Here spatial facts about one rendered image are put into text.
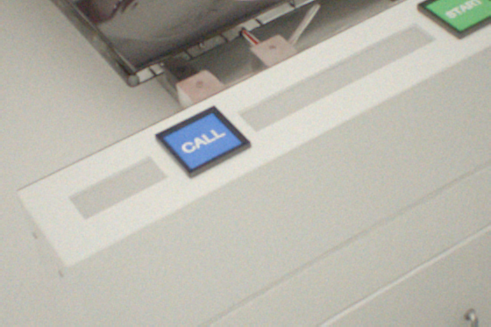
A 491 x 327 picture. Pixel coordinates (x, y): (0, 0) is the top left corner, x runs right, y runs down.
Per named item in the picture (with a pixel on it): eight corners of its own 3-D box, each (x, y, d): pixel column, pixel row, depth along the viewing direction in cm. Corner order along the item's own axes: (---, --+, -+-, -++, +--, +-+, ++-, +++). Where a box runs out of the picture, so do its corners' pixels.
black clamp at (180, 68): (166, 81, 100) (161, 60, 99) (186, 72, 101) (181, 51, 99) (184, 100, 98) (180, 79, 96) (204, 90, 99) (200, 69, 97)
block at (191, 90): (180, 106, 98) (174, 81, 96) (210, 91, 99) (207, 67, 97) (224, 152, 93) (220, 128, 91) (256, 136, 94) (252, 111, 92)
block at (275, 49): (252, 71, 100) (248, 46, 98) (281, 56, 102) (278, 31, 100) (298, 115, 95) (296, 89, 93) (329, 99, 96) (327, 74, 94)
